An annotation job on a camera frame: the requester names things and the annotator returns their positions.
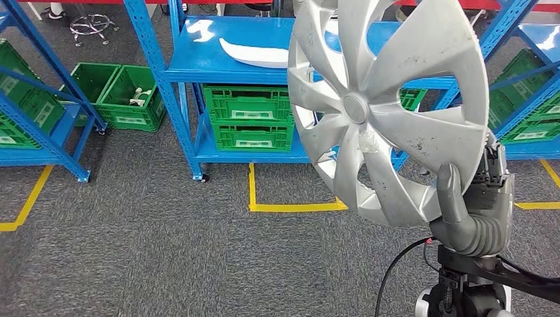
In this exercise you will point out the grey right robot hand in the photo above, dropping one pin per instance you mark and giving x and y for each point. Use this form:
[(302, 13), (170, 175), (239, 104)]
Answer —
[(492, 197)]

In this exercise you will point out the silver grey wheel hubcap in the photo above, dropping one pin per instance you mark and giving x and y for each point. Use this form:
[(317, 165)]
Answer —
[(393, 87)]

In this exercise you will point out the blue metal shelf rack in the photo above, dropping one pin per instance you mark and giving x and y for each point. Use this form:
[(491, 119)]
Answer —
[(26, 157), (197, 65), (542, 39)]

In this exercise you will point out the small white plastic part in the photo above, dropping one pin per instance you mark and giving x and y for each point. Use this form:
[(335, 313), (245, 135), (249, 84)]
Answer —
[(140, 96)]

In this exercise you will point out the yellow floor tape line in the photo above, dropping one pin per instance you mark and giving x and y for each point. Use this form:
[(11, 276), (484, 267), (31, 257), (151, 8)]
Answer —
[(26, 205), (538, 205)]

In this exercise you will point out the green plastic crate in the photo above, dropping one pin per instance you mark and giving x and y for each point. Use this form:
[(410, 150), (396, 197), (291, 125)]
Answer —
[(249, 103), (529, 133), (413, 99), (17, 133), (516, 83), (39, 109), (547, 109), (87, 87), (253, 135), (131, 120)]

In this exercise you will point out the yellow floor tape square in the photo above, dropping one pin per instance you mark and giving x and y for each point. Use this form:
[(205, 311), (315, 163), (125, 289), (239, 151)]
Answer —
[(297, 206)]

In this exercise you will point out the white curved plastic panel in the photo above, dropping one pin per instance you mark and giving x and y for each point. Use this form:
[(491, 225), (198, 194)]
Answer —
[(253, 57)]

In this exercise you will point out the black round stool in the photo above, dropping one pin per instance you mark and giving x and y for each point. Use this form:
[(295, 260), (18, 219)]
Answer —
[(92, 24)]

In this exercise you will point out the person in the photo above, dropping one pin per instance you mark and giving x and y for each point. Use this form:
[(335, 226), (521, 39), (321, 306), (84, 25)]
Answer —
[(54, 11)]

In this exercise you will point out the chrome barrier stanchion post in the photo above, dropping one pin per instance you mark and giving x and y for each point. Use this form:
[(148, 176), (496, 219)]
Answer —
[(276, 8)]

